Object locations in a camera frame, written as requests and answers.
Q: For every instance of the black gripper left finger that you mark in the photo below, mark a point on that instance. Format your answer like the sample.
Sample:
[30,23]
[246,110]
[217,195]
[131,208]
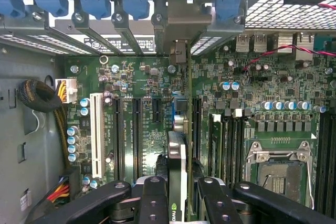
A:
[152,203]

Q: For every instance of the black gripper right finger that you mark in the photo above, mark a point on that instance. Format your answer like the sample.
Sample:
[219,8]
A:
[219,204]

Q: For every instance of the green RAM stick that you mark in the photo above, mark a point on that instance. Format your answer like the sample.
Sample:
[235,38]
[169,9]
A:
[217,145]

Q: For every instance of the CPU socket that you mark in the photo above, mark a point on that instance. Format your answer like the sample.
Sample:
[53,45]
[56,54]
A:
[278,176]

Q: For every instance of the white expansion slot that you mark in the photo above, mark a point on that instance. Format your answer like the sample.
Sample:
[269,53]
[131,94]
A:
[97,134]

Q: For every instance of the thin metal locking lever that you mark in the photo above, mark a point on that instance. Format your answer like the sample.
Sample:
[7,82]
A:
[310,187]

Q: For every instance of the short black expansion slot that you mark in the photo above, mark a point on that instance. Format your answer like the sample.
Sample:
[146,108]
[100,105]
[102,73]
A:
[156,110]

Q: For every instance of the green motherboard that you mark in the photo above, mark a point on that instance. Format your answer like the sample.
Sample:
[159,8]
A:
[147,77]

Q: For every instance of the white power connector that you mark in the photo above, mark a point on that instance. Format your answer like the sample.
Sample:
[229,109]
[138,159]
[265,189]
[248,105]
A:
[69,90]

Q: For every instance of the open PC case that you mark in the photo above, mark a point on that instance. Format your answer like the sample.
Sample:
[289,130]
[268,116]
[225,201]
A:
[262,14]

